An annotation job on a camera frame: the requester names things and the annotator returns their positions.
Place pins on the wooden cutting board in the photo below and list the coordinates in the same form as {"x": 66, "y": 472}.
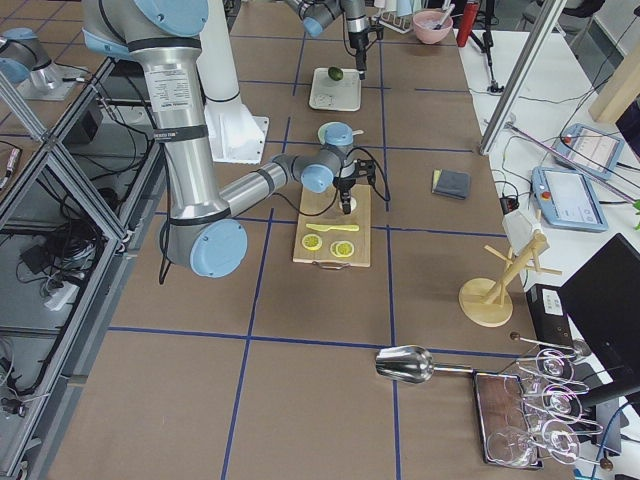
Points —
{"x": 324, "y": 208}

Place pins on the aluminium frame post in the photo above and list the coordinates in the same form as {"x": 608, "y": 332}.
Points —
{"x": 543, "y": 26}

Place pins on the grey yellow sponge cloth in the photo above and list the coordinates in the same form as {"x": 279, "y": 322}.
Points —
{"x": 450, "y": 183}

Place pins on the wooden mug tree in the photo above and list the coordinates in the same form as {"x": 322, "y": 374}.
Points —
{"x": 486, "y": 302}

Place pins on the teach pendant far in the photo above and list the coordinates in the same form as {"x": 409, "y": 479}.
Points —
{"x": 591, "y": 148}

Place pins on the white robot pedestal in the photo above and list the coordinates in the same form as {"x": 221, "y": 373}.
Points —
{"x": 235, "y": 135}

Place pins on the pink mixing bowl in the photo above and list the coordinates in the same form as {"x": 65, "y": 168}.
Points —
{"x": 429, "y": 26}

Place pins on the teach pendant near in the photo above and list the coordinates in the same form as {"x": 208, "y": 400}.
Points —
{"x": 567, "y": 200}

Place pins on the black monitor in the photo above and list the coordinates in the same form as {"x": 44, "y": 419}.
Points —
{"x": 602, "y": 300}

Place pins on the yellow plastic knife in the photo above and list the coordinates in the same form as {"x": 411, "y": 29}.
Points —
{"x": 334, "y": 227}

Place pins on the lemon slice left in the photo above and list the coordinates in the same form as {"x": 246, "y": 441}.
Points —
{"x": 312, "y": 242}

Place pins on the teach pendant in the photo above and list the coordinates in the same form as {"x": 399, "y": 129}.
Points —
{"x": 567, "y": 200}
{"x": 591, "y": 148}

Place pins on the black tripod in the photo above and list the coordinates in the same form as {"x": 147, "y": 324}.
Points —
{"x": 485, "y": 43}

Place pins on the white wire cup rack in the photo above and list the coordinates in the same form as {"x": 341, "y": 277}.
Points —
{"x": 394, "y": 14}

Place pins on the dark tray with glasses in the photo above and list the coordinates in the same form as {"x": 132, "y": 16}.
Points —
{"x": 532, "y": 411}

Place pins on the red bottle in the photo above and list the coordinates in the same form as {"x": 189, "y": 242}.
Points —
{"x": 466, "y": 23}

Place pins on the mint green bowl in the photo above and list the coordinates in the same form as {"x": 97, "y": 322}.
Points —
{"x": 322, "y": 132}

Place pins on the white steamed bun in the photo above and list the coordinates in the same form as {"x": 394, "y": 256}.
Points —
{"x": 354, "y": 204}

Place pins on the white rectangular bear tray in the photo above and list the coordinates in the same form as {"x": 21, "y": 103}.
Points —
{"x": 335, "y": 95}

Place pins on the green avocado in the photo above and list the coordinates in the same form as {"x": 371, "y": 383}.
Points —
{"x": 335, "y": 73}

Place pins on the metal scoop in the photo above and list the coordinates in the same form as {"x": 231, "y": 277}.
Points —
{"x": 413, "y": 364}

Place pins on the lemon slice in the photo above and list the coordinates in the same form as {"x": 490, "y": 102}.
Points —
{"x": 312, "y": 242}
{"x": 342, "y": 249}

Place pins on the lemon slice right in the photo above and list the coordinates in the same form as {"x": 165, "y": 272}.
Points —
{"x": 342, "y": 249}

